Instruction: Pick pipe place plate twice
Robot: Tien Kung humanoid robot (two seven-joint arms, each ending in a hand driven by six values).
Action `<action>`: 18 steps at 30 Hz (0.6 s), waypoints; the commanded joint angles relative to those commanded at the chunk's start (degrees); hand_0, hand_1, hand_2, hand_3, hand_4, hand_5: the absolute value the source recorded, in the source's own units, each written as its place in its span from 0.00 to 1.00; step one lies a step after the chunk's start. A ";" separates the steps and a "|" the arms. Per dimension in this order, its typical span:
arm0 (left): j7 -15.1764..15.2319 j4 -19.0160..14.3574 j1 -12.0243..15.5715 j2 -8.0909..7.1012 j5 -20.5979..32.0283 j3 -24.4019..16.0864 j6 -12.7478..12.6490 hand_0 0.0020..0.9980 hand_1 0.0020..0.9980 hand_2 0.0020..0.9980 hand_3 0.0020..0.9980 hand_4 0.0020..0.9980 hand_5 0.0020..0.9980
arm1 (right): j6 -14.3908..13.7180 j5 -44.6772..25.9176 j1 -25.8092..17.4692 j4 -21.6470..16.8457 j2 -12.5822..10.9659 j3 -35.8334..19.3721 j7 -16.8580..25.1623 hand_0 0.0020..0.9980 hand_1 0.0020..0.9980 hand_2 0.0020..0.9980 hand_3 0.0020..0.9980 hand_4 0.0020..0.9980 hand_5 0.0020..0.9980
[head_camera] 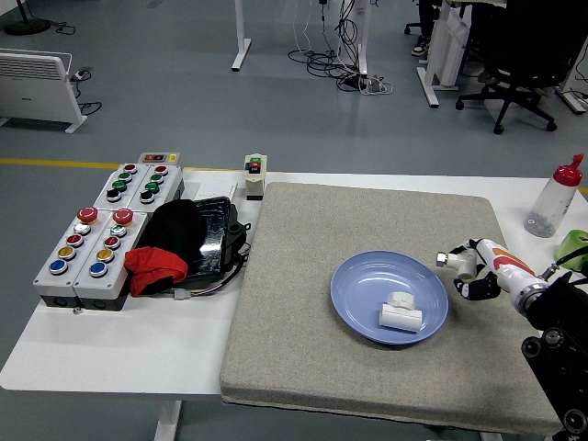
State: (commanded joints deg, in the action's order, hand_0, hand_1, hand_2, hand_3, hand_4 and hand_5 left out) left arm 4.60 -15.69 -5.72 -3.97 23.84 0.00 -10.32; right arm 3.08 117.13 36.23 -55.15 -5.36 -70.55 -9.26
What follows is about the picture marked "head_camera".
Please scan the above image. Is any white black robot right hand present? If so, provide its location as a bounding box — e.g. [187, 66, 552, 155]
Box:
[448, 237, 537, 302]

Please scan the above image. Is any small white tee pipe fitting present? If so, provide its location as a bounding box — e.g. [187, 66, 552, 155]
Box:
[433, 250, 480, 282]

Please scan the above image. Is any large white tee pipe fitting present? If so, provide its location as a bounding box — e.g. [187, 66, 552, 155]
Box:
[378, 290, 424, 334]

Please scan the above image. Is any blue round plate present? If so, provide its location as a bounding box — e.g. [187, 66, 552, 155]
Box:
[330, 249, 450, 346]

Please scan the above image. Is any green roll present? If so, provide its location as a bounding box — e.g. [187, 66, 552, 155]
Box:
[553, 229, 588, 266]

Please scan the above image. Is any clear bottle with red cap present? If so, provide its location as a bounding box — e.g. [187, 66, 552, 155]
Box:
[524, 153, 585, 239]

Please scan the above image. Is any grey-brown mat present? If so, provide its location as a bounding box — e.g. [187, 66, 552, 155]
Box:
[219, 181, 564, 435]

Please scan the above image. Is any black office chair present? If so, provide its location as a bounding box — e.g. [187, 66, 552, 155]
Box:
[454, 0, 583, 136]

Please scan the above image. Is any person's leg with shoe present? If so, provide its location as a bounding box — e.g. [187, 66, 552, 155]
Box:
[410, 0, 443, 59]

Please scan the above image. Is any white desk leg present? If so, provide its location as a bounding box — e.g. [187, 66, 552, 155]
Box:
[231, 0, 254, 73]
[337, 0, 371, 77]

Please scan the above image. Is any black glossy pedal device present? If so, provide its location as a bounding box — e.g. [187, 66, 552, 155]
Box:
[183, 196, 252, 284]

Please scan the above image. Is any white paper sheet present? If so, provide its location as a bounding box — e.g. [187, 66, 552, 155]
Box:
[185, 180, 240, 204]

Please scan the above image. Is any black cloth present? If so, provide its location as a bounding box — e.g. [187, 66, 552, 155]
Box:
[137, 198, 210, 273]

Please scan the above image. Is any red cloth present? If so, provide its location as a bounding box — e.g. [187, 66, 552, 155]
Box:
[124, 246, 190, 298]

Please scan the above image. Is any grey box with green buttons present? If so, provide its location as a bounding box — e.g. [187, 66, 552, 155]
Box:
[126, 164, 186, 213]
[93, 163, 153, 210]

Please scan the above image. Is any grey box with emergency stop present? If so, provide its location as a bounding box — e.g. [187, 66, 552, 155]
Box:
[32, 206, 114, 309]
[73, 208, 151, 312]

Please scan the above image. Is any white table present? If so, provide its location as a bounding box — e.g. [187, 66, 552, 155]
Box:
[0, 165, 588, 441]

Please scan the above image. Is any white panel heater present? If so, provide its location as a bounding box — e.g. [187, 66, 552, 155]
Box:
[0, 48, 89, 135]

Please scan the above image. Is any black floor stand base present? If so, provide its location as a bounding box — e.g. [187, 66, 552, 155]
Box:
[3, 0, 52, 37]

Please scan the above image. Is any white desk frame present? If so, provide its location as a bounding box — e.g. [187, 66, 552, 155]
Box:
[415, 0, 480, 109]

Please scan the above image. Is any beige switch with green button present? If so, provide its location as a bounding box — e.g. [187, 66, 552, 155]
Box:
[243, 153, 269, 202]

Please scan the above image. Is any black cable tangle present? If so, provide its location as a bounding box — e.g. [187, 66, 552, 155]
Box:
[288, 0, 369, 92]

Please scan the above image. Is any wire bundle with white connector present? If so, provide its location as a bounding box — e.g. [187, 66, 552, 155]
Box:
[170, 259, 245, 302]

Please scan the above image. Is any small grey switch box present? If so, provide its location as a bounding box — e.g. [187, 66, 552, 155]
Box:
[138, 152, 184, 167]

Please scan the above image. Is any heater power cord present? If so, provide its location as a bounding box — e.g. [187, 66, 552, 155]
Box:
[71, 65, 104, 117]

